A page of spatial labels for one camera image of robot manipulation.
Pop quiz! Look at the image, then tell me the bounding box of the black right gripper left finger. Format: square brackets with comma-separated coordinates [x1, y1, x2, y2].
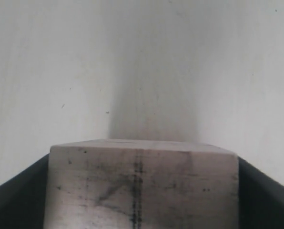
[0, 155, 49, 229]

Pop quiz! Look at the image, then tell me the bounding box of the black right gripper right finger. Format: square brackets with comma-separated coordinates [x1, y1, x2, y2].
[239, 158, 284, 229]

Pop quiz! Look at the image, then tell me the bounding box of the largest wooden cube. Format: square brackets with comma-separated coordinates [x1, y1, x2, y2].
[43, 139, 239, 229]

